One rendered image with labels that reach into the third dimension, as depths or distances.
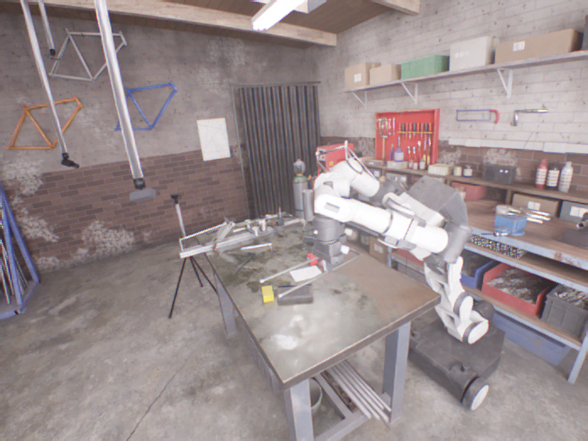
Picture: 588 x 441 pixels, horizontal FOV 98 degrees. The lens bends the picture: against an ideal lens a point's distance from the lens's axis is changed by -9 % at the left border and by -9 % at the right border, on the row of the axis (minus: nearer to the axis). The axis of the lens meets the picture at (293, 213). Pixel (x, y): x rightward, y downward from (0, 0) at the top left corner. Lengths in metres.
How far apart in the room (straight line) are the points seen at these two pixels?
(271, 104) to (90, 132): 2.46
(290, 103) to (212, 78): 1.21
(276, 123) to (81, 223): 3.10
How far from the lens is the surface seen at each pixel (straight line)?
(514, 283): 2.66
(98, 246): 4.74
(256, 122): 4.36
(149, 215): 4.58
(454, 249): 1.14
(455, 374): 2.01
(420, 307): 1.28
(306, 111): 4.72
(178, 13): 3.80
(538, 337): 2.55
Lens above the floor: 1.64
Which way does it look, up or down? 19 degrees down
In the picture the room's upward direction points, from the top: 5 degrees counter-clockwise
